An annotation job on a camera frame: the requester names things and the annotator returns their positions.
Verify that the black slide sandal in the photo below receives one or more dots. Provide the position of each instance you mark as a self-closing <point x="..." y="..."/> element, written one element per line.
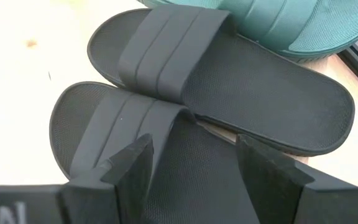
<point x="259" y="93"/>
<point x="191" y="174"/>

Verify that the green slide sandal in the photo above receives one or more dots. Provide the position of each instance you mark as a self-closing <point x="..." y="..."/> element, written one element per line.
<point x="275" y="25"/>

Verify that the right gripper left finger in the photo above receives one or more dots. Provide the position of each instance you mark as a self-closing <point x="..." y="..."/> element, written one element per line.
<point x="126" y="193"/>

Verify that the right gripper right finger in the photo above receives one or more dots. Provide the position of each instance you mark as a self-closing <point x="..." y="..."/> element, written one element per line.
<point x="269" y="193"/>

